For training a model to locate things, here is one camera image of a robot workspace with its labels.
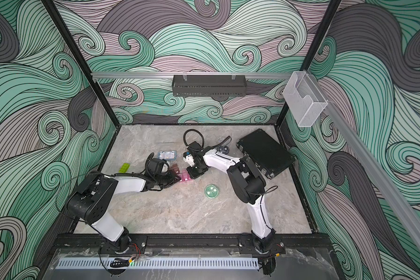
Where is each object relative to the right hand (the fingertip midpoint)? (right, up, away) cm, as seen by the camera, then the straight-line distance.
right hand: (190, 177), depth 93 cm
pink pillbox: (-3, 0, 0) cm, 3 cm away
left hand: (-5, 0, -1) cm, 5 cm away
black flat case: (+46, +11, +10) cm, 49 cm away
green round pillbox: (+11, -6, -5) cm, 14 cm away
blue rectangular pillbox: (-13, +11, +11) cm, 20 cm away
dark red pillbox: (-9, +4, +4) cm, 10 cm away
